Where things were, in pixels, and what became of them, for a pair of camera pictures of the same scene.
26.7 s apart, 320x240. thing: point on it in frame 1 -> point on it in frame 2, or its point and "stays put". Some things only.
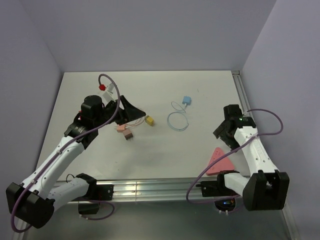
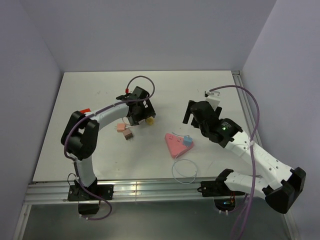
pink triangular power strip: x=224 y=164 -> x=175 y=145
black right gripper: x=232 y=143 -> x=188 y=112
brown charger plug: x=127 y=133 stays put
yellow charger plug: x=150 y=120 stays put
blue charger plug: x=187 y=100 -> x=187 y=141
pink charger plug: x=121 y=128 stays put
